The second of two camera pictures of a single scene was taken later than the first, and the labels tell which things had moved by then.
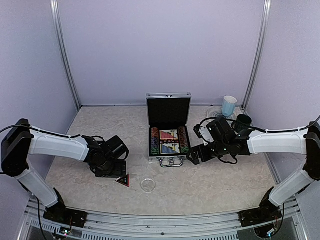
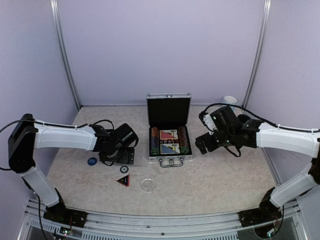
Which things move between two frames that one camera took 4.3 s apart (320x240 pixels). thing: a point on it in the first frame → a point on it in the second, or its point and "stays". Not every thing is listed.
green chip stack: x=154 y=150 stays
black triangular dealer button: x=125 y=180 stays
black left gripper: x=120 y=170 → x=127 y=158
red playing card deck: x=167 y=134 stays
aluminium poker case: x=169 y=137 stays
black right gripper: x=194 y=151 → x=201 y=145
